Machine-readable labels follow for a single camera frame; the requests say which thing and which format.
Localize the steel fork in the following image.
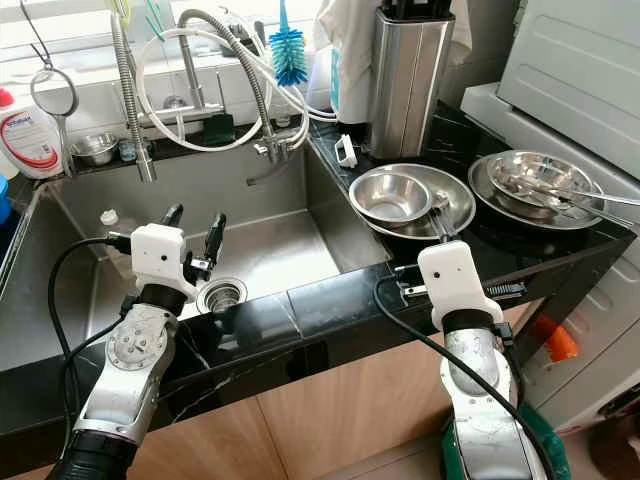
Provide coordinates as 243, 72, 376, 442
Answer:
425, 200, 451, 246

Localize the steel spoon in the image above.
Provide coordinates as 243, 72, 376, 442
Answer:
432, 190, 461, 241

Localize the deep steel bowl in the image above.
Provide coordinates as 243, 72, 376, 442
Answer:
349, 171, 436, 226

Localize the steel sink drain strainer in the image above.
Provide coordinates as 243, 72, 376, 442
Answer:
198, 277, 248, 313

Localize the clear plastic bottle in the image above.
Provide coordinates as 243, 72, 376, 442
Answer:
98, 208, 151, 261

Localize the stainless steel sink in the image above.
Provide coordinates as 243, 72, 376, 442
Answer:
5, 150, 393, 351

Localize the orange plastic object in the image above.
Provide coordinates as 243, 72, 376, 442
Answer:
540, 315, 581, 363

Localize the round steel plate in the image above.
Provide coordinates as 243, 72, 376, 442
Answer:
350, 163, 478, 242
467, 150, 608, 232

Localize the dark green scouring pad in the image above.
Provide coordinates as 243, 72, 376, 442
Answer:
195, 112, 234, 144

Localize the small steel bowl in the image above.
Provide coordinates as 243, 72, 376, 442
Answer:
72, 133, 118, 166

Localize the wide steel bowl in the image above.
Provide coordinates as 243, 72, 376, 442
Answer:
487, 150, 598, 211

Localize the steel tap with lever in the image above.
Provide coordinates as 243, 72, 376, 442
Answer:
130, 35, 231, 136

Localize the steel gooseneck spring faucet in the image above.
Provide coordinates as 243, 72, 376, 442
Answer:
178, 8, 286, 163

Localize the white soap bottle red pump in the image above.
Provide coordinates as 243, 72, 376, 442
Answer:
0, 85, 66, 181

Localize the green plastic bag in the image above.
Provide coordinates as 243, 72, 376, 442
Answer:
440, 400, 573, 480

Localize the round metal mesh strainer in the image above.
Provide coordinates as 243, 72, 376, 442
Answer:
30, 65, 79, 179

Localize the white water filter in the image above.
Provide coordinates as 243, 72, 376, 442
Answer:
325, 45, 376, 126

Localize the blue bottle brush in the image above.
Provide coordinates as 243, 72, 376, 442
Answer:
270, 0, 309, 87

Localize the wooden cabinet front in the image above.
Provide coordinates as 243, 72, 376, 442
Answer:
20, 340, 601, 480

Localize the stainless steel knife block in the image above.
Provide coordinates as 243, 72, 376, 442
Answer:
365, 0, 457, 161

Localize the white washing machine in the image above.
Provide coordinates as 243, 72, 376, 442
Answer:
460, 0, 640, 421

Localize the white towel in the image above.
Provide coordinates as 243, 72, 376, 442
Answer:
315, 0, 471, 81

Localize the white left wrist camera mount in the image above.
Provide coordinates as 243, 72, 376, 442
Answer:
129, 223, 194, 303

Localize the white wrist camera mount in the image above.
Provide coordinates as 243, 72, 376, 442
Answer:
129, 223, 194, 303
417, 240, 489, 331

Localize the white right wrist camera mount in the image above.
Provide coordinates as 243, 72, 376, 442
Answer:
417, 240, 489, 331

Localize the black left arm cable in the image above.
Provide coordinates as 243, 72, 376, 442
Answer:
46, 235, 136, 451

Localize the steel spring sprayer hose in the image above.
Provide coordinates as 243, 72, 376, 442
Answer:
110, 0, 161, 183

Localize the white looped hose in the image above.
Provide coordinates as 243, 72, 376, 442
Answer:
140, 25, 336, 153

